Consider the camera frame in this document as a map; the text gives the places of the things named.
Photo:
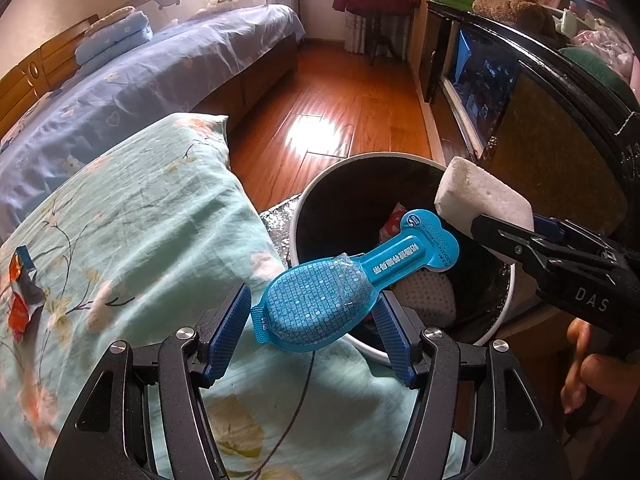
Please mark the white foam block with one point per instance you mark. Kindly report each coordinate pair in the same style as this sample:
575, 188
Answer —
480, 195

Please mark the pink cloth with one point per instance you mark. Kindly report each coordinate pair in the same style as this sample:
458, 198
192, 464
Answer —
605, 45

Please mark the wooden headboard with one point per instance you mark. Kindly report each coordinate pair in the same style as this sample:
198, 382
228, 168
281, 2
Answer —
30, 75

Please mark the person's right hand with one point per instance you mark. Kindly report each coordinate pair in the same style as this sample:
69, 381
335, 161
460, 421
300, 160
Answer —
585, 380

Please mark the blue folded quilt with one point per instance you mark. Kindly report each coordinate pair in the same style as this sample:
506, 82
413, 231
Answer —
115, 42

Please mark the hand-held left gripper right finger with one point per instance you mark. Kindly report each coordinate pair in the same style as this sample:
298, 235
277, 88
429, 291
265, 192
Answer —
395, 340

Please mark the brown plush toy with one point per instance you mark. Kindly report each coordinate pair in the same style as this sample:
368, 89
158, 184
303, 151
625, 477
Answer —
515, 10

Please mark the silver glitter sheet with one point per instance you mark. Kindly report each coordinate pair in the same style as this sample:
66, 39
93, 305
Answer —
277, 220

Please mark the black cabinet with glass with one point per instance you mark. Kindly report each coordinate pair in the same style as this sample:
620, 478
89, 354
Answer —
550, 125

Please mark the floral light green pillow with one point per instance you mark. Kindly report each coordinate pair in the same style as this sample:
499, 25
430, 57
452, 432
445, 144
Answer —
150, 220

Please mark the light green cup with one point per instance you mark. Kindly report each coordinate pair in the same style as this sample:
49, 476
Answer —
570, 22

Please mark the patterned pillow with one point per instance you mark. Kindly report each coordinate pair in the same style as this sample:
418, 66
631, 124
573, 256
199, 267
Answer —
107, 20

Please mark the bed with blue sheet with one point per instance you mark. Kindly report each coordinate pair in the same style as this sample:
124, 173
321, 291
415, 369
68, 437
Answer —
150, 75

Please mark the orange silver snack wrapper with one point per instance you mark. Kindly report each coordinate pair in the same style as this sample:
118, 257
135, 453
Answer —
20, 310

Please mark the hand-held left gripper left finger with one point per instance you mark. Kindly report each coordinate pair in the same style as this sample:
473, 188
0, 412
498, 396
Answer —
227, 340

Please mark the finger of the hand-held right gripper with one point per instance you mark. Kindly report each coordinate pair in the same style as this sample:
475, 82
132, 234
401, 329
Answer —
505, 237
547, 225

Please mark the blue spoon-shaped plastic packet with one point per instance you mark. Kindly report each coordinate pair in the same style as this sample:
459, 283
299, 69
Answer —
310, 305

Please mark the green cushion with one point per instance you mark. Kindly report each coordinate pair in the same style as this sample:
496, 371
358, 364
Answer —
595, 70

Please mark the dark wooden stool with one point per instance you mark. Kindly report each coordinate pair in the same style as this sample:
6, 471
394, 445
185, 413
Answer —
380, 35

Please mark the white trash bin black liner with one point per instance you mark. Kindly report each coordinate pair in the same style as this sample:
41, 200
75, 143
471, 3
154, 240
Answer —
350, 195

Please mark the red snack wrapper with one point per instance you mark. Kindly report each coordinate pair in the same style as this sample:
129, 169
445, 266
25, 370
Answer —
392, 225

